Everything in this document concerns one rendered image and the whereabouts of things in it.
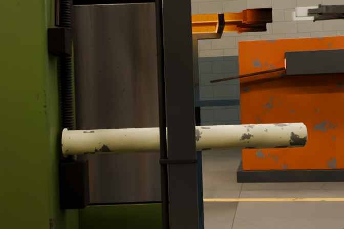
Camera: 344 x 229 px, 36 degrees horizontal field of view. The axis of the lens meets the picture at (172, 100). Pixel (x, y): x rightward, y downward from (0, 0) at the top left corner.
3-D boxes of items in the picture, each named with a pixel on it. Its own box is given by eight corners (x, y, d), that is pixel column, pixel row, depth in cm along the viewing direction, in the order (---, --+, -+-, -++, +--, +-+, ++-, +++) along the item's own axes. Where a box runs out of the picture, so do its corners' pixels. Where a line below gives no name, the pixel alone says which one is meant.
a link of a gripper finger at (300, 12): (318, 16, 163) (319, 16, 163) (295, 17, 164) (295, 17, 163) (318, 6, 163) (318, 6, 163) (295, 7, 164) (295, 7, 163)
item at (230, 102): (231, 105, 201) (231, 100, 201) (240, 105, 161) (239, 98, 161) (152, 108, 202) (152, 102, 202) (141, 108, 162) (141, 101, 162)
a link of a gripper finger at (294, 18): (314, 10, 170) (313, 10, 171) (291, 11, 171) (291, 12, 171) (314, 20, 170) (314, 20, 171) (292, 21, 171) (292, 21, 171)
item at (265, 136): (301, 148, 100) (300, 119, 100) (308, 150, 95) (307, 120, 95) (67, 156, 100) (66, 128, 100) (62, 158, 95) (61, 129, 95)
